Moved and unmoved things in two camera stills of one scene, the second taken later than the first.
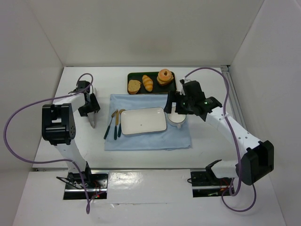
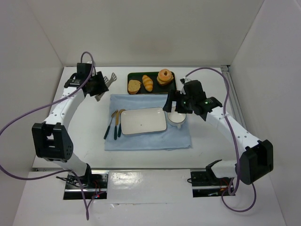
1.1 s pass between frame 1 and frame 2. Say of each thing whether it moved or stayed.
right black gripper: stayed
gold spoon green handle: stayed
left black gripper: moved
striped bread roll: stayed
